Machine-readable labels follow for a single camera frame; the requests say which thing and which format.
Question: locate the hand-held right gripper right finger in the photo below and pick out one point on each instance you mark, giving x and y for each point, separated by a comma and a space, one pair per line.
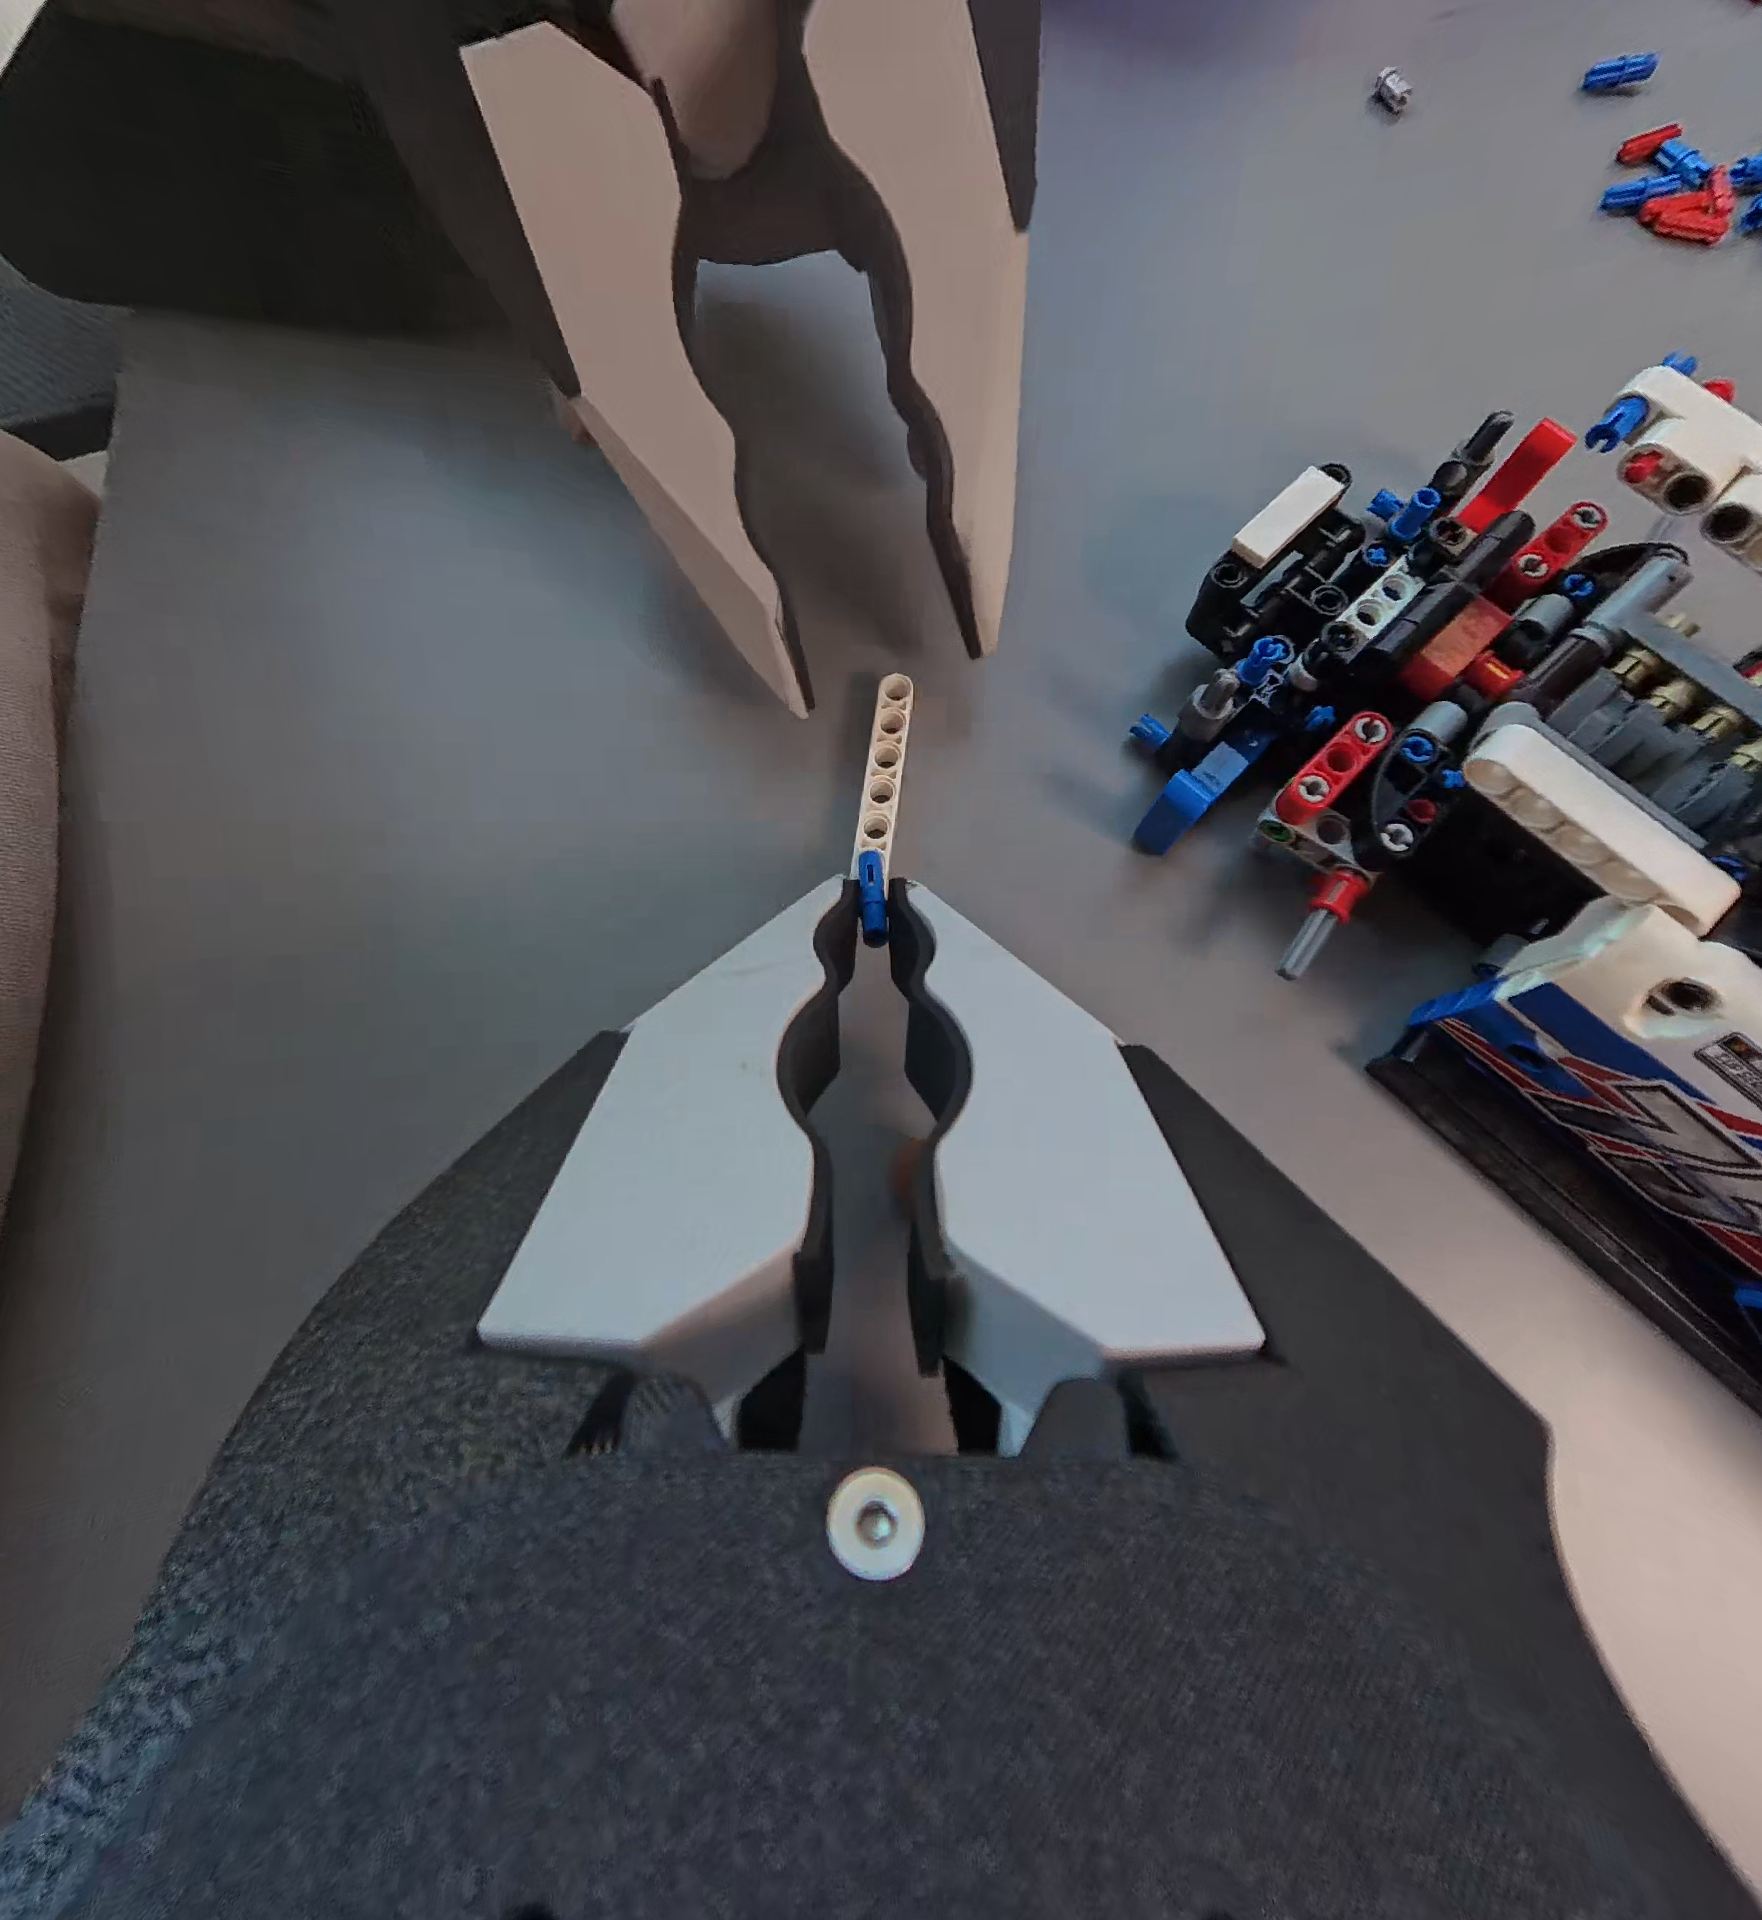
1084, 1200

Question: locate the toy brick race car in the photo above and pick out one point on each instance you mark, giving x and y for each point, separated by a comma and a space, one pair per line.
1573, 840

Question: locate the small grey connector piece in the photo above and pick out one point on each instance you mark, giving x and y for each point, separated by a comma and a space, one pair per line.
1388, 90

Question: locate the person's left hand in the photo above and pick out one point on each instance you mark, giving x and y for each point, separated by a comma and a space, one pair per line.
739, 82

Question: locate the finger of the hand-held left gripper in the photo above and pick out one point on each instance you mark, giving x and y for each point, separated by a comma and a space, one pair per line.
597, 300
959, 300

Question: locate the pile of blue red pins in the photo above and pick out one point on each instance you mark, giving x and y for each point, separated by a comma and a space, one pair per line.
1684, 209

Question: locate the blue connector pin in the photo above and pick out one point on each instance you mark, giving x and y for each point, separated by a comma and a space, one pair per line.
1623, 67
867, 901

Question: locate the black chair armrest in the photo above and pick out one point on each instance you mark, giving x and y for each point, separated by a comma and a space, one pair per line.
190, 179

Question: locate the grey chair seat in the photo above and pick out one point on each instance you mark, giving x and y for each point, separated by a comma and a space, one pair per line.
12, 345

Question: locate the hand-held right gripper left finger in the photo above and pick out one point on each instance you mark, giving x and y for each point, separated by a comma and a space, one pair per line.
672, 1185

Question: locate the white perforated toy beam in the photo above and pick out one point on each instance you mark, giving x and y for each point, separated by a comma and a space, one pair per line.
891, 764

